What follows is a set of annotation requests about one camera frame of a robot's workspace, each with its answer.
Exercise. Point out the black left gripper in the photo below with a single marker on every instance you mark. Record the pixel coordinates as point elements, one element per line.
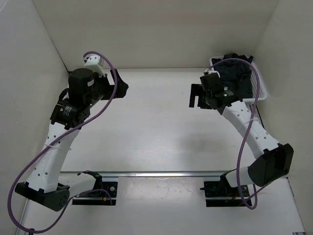
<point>110,89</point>

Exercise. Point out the white plastic mesh basket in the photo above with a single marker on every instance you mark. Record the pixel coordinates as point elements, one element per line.
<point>257,82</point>

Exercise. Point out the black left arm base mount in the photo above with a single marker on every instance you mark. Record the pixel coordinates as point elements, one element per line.
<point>100,198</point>

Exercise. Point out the dark navy shorts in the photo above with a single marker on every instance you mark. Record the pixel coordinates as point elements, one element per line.
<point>236,75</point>

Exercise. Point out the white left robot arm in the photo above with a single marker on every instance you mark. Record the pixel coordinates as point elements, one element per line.
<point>85,89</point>

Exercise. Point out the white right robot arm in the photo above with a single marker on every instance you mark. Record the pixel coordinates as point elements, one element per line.
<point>272,159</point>

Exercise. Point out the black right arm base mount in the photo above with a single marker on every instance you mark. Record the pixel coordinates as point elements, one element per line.
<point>217,195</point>

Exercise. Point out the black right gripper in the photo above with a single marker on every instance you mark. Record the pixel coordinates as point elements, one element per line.
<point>196,90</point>

